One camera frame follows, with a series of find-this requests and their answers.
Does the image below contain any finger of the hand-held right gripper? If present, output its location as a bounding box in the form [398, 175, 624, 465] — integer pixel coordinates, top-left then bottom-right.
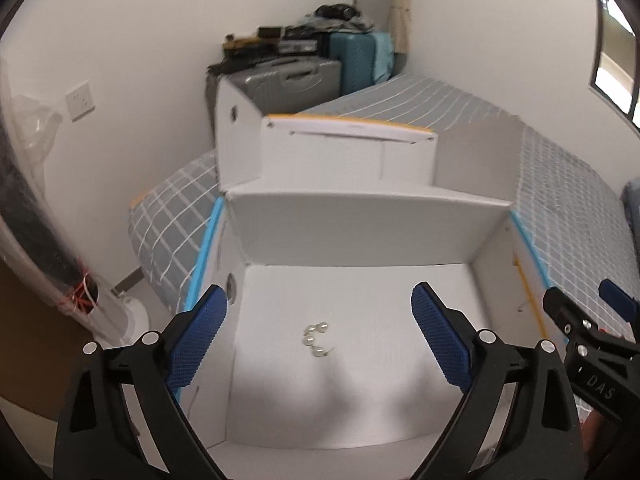
[598, 278, 640, 333]
[542, 286, 602, 342]

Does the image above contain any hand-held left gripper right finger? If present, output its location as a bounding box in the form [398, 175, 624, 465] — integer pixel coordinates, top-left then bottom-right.
[411, 281, 586, 480]

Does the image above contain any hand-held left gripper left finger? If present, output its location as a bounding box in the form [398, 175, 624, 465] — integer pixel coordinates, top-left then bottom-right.
[52, 284, 236, 480]

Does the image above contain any pearl bracelet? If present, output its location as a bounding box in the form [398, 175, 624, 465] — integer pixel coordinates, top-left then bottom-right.
[302, 322, 337, 359]

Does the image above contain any white box with blue tape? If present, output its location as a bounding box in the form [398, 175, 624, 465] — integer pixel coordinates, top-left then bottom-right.
[172, 187, 571, 461]

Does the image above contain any white round stand base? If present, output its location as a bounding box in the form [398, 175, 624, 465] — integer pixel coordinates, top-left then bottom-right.
[90, 285, 151, 347]

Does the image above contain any grey checked bed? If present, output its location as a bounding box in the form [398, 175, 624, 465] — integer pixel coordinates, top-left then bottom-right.
[129, 72, 640, 411]

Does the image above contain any white box with orange tape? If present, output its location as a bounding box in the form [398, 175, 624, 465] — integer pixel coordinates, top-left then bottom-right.
[215, 76, 523, 206]

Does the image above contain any plastic wrapped roll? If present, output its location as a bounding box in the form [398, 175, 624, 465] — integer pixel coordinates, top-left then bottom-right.
[0, 55, 101, 322]

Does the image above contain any dark framed window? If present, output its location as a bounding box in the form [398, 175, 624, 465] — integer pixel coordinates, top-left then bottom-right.
[590, 0, 640, 127]

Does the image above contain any grey suitcase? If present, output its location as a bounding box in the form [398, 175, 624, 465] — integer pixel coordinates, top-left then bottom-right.
[227, 56, 343, 111]

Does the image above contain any light blue cloth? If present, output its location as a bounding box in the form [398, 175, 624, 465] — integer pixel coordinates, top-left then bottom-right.
[372, 32, 397, 84]

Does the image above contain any teal suitcase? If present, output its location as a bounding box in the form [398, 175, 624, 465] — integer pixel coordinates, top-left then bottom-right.
[328, 32, 396, 97]

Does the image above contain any pile of black electronics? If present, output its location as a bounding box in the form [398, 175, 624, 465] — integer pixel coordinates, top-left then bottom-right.
[222, 25, 322, 62]

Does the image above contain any beige curtain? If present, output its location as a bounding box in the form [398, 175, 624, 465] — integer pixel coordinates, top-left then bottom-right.
[390, 0, 416, 56]

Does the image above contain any black bag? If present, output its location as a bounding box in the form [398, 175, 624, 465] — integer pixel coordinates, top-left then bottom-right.
[315, 4, 373, 31]

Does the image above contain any white wall socket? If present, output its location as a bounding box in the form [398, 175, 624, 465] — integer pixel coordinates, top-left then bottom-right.
[66, 81, 96, 122]

